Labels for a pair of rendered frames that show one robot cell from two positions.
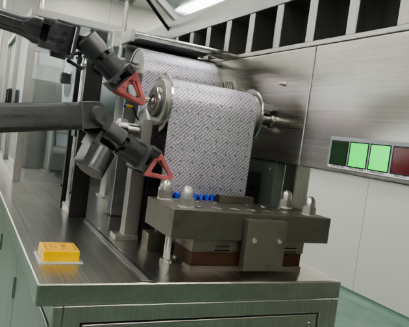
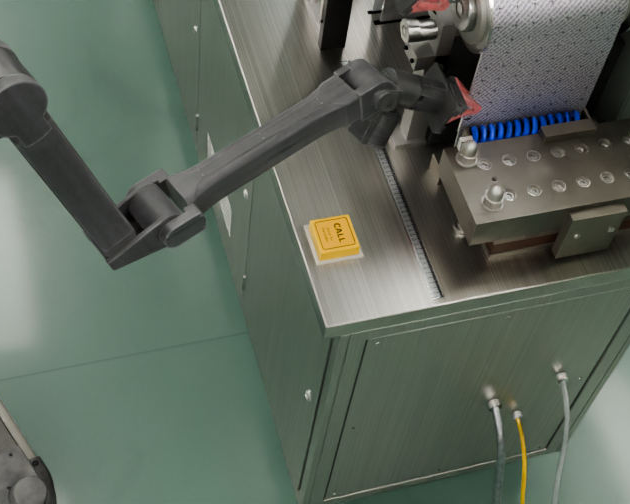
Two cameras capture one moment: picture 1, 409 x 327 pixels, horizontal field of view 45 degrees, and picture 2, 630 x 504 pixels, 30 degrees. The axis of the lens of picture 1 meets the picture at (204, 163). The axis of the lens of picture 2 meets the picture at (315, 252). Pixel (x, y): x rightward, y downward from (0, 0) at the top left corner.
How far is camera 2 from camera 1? 137 cm
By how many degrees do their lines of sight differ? 52
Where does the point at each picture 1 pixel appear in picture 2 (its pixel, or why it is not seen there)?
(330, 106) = not seen: outside the picture
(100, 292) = (388, 320)
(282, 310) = (597, 291)
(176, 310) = (469, 314)
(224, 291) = (526, 293)
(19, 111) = (287, 143)
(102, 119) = (387, 105)
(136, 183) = not seen: hidden behind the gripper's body
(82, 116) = (361, 109)
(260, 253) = (582, 241)
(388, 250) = not seen: outside the picture
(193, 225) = (498, 231)
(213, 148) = (546, 66)
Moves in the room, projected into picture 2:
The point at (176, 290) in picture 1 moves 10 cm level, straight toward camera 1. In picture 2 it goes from (470, 303) to (465, 355)
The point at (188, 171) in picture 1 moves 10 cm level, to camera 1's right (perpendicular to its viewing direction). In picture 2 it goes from (504, 97) to (563, 109)
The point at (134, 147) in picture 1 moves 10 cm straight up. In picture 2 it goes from (429, 104) to (441, 61)
